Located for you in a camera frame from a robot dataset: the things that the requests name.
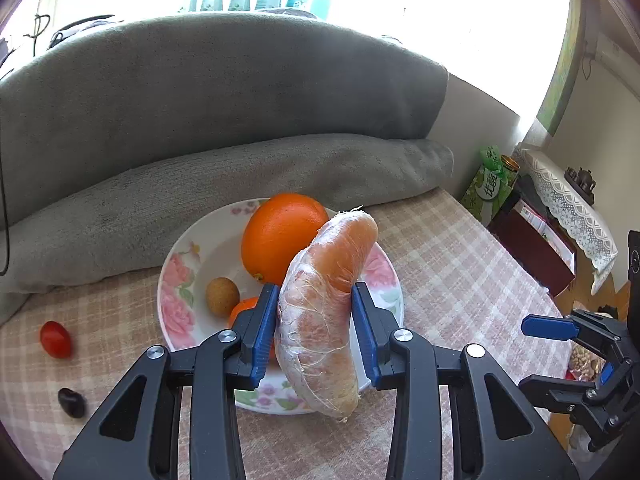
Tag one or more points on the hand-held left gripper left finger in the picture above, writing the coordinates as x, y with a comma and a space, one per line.
262, 335

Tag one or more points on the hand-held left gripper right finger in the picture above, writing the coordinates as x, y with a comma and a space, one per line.
362, 330

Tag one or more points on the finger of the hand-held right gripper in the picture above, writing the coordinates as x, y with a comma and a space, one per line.
550, 390
550, 327

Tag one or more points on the small mandarin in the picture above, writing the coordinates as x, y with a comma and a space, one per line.
240, 312

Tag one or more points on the peeled grapefruit piece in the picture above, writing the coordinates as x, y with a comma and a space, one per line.
320, 320

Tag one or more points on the brown kiwi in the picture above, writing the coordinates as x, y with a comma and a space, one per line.
222, 297

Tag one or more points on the floral white plate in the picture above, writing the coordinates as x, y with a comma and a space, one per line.
195, 280

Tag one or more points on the large orange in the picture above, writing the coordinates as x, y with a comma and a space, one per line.
280, 240

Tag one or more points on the dark purple plum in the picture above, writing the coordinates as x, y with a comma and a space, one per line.
71, 402

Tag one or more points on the red cherry tomato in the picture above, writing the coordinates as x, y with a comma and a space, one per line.
55, 340

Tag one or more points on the pale plastic bag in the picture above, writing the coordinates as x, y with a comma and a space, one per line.
582, 360

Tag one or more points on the dark red box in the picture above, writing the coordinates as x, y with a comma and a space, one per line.
530, 245

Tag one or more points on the white lace cloth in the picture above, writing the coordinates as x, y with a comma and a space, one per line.
570, 210

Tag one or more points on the dark teapot figure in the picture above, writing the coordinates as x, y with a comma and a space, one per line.
581, 180

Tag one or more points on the green drink carton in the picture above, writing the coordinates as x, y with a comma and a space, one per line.
485, 190

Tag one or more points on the metal can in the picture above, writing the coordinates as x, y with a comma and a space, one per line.
509, 165

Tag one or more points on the grey rolled blanket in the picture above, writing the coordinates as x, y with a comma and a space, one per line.
150, 210

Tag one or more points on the grey folded blanket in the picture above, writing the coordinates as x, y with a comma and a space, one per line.
200, 85

